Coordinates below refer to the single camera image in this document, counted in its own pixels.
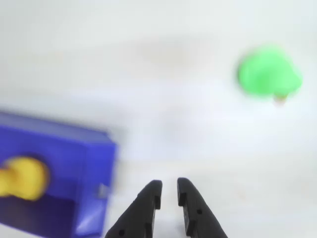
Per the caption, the blue plastic box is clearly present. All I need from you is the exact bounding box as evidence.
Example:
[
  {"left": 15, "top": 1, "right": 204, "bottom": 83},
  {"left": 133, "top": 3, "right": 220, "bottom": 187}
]
[{"left": 0, "top": 111, "right": 118, "bottom": 238}]

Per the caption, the yellow rubber duck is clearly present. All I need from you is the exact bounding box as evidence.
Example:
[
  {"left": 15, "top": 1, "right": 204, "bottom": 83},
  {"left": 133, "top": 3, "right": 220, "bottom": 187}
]
[{"left": 0, "top": 156, "right": 50, "bottom": 201}]

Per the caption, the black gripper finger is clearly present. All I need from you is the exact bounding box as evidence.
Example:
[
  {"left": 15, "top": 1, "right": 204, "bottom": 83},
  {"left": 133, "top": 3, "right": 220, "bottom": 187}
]
[
  {"left": 105, "top": 179, "right": 163, "bottom": 238},
  {"left": 177, "top": 177, "right": 228, "bottom": 238}
]

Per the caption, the green rubber duck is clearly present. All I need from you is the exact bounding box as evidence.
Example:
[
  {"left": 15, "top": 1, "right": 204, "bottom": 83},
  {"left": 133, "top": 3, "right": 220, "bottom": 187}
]
[{"left": 236, "top": 44, "right": 304, "bottom": 104}]

